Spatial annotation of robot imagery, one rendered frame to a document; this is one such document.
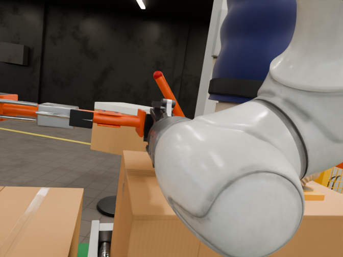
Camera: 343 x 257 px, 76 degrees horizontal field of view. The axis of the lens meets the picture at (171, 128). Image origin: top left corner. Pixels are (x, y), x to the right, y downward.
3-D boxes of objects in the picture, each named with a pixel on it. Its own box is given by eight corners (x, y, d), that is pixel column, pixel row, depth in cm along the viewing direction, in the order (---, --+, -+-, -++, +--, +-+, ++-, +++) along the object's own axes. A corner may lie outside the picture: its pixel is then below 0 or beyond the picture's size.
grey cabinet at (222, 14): (235, 61, 159) (243, 18, 155) (239, 60, 154) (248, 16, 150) (210, 56, 153) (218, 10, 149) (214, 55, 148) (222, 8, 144)
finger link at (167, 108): (161, 133, 38) (167, 104, 36) (156, 123, 43) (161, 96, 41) (174, 134, 39) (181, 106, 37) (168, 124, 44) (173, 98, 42)
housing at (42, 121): (77, 125, 53) (79, 106, 52) (73, 130, 46) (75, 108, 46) (44, 121, 51) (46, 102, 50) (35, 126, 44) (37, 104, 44)
